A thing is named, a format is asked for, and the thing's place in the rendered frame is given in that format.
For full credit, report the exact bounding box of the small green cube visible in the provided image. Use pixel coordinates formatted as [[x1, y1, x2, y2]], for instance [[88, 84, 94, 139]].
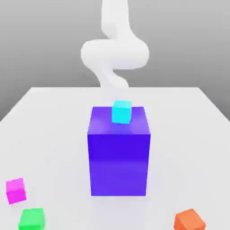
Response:
[[18, 208, 46, 230]]

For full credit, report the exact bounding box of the small orange cube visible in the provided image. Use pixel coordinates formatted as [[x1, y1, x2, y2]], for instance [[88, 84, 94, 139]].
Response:
[[173, 208, 207, 230]]

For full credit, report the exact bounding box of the small magenta cube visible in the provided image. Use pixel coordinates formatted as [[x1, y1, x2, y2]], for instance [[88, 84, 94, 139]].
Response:
[[5, 177, 27, 205]]

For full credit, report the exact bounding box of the small cyan cube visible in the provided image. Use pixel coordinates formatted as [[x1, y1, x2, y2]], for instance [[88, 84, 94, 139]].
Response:
[[111, 100, 133, 124]]

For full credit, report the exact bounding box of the large purple box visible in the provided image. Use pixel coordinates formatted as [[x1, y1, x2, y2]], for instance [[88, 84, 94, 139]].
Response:
[[87, 106, 151, 197]]

